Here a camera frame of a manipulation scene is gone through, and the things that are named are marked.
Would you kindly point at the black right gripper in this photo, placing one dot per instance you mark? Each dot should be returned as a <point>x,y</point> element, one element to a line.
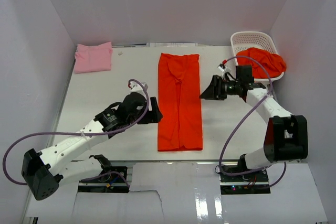
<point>213,91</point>

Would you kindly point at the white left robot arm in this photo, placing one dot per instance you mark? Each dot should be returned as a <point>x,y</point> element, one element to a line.
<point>45,171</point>

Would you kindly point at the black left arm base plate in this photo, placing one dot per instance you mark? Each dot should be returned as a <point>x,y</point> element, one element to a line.
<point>110,184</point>

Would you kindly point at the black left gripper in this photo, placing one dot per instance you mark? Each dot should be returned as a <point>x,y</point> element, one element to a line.
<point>153,116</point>

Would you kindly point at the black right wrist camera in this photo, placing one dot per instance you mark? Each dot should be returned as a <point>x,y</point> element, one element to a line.
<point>244,73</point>

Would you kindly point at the white perforated plastic basket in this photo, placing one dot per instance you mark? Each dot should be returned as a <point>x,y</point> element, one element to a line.
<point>246,39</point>

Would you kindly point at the folded pink t shirt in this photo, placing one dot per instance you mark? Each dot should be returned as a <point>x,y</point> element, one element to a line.
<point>93,58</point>

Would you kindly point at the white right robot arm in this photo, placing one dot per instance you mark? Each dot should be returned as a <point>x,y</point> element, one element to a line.
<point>286,136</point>

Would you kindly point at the white paper strip at wall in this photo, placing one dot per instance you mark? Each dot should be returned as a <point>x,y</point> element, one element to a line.
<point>171,44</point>

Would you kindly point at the orange t shirt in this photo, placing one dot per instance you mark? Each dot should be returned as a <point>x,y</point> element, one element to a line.
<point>180,129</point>
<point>273,63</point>

